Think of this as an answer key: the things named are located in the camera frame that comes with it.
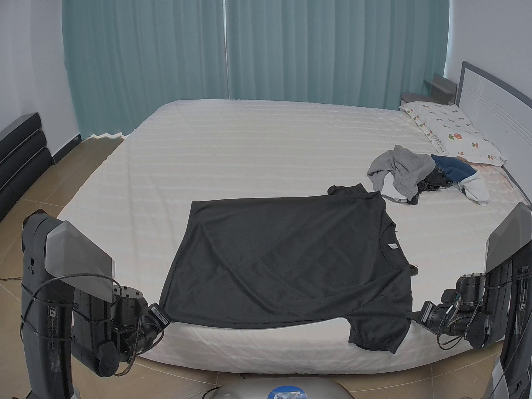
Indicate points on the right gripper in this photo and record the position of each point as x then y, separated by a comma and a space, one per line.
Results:
432, 315

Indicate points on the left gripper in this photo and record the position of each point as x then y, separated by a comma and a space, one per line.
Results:
160, 316

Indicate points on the black T-shirt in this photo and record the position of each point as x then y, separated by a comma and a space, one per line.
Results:
282, 260

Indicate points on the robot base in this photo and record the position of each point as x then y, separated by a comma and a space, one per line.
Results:
282, 389

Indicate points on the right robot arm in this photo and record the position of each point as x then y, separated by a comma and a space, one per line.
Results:
515, 285

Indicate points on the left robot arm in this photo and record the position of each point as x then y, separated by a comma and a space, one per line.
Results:
50, 306

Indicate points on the pile of clothes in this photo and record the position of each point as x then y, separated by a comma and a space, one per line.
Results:
407, 168

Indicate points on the bed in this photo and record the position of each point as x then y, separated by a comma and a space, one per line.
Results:
249, 148

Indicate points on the white printed pillow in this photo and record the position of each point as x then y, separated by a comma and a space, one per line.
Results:
453, 131

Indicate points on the black chest of drawers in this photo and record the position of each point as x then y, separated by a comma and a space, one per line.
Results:
20, 160

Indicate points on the grey bedside table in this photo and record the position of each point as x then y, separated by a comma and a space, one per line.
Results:
436, 89

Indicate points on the blue-green curtain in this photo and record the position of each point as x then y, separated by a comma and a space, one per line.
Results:
141, 48
332, 35

